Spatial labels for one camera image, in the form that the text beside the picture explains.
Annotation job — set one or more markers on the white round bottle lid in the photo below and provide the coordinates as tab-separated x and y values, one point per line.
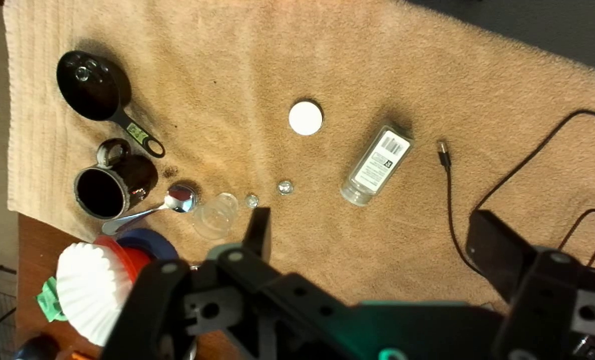
306	119

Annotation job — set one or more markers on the white paper coffee filters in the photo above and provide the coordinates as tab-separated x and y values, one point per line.
92	290

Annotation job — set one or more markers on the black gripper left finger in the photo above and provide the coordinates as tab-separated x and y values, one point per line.
257	231

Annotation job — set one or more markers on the dark brown mug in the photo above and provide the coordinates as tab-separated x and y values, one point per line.
106	190

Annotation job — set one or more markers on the small glass marble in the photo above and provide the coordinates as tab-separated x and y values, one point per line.
254	198
286	186

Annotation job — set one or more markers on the black measuring cup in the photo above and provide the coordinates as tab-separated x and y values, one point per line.
91	84

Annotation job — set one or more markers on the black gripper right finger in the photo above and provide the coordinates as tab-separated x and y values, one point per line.
500	252

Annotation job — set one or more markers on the metal spoon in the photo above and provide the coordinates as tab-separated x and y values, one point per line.
181	198

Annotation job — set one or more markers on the small clear glass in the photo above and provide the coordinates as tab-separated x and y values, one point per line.
218	212

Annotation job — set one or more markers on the blue bowl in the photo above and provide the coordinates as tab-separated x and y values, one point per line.
153	240

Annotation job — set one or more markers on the clear labelled glass bottle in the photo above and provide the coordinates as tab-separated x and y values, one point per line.
378	163

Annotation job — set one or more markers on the green cloth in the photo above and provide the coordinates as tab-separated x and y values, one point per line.
51	300

